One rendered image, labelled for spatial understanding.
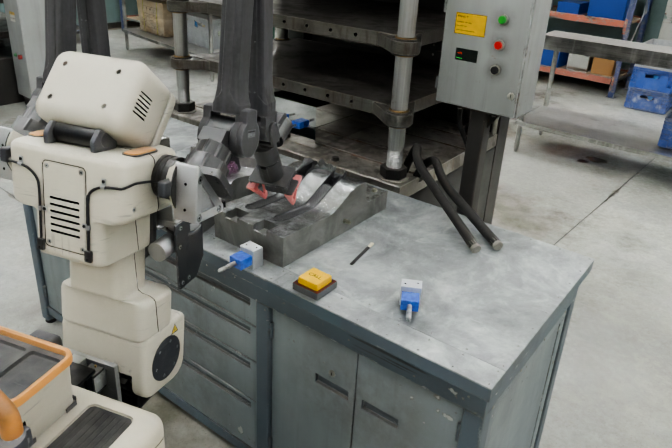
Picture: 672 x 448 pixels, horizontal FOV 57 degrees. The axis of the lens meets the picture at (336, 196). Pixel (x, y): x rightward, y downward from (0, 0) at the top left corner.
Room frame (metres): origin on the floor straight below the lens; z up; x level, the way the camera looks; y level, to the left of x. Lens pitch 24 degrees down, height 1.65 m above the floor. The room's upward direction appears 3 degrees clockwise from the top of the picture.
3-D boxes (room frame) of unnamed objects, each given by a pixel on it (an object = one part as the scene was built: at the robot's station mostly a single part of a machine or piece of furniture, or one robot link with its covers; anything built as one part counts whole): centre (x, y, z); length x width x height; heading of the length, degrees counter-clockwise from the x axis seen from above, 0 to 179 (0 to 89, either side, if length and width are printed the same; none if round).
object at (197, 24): (7.09, 1.52, 0.42); 0.60 x 0.42 x 0.33; 45
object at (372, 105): (2.74, 0.04, 0.96); 1.29 x 0.83 x 0.18; 54
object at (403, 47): (2.74, 0.04, 1.20); 1.29 x 0.83 x 0.19; 54
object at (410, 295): (1.23, -0.19, 0.83); 0.13 x 0.05 x 0.05; 172
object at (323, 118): (2.65, 0.06, 0.87); 0.50 x 0.27 x 0.17; 144
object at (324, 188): (1.68, 0.11, 0.92); 0.35 x 0.16 x 0.09; 144
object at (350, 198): (1.68, 0.09, 0.87); 0.50 x 0.26 x 0.14; 144
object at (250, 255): (1.38, 0.24, 0.83); 0.13 x 0.05 x 0.05; 142
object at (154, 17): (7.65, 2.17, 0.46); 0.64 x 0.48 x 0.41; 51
